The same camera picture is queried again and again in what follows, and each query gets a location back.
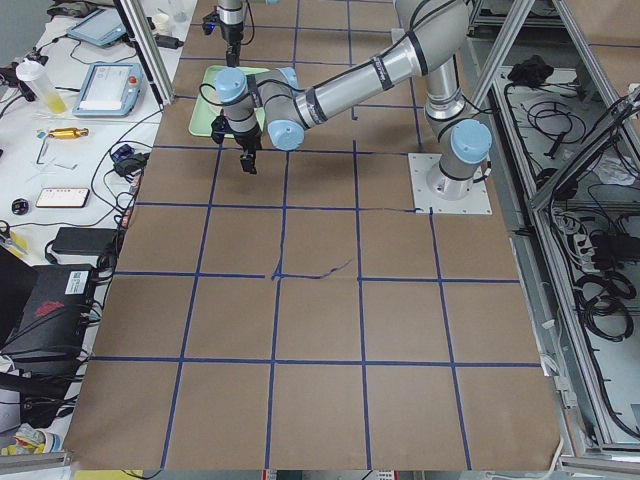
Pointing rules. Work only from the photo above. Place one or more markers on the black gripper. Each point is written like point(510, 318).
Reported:
point(232, 36)
point(248, 140)

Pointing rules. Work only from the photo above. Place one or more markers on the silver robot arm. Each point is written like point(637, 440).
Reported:
point(235, 20)
point(272, 103)

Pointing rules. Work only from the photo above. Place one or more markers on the light green plastic tray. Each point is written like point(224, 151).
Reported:
point(204, 113)

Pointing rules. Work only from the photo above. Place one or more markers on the white paper cup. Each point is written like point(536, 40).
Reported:
point(162, 24)

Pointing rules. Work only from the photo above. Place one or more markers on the teach pendant blue grey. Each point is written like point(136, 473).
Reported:
point(109, 90)

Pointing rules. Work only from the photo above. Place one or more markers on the black power adapter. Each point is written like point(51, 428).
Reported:
point(81, 241)

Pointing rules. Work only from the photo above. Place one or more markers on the gold metal cylinder tool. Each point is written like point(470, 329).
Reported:
point(68, 133)

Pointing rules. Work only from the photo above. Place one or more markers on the clear bottle yellow liquid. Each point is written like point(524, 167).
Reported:
point(34, 75)

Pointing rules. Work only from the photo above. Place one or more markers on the smartphone on bench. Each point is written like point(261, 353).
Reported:
point(63, 198)

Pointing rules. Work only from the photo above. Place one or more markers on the black laptop computer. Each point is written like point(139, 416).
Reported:
point(44, 308)

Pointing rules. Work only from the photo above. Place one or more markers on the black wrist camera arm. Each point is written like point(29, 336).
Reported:
point(219, 129)
point(210, 22)

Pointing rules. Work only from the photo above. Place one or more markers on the aluminium frame post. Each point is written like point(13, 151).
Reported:
point(137, 27)

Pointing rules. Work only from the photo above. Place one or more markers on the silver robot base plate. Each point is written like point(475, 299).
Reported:
point(435, 193)

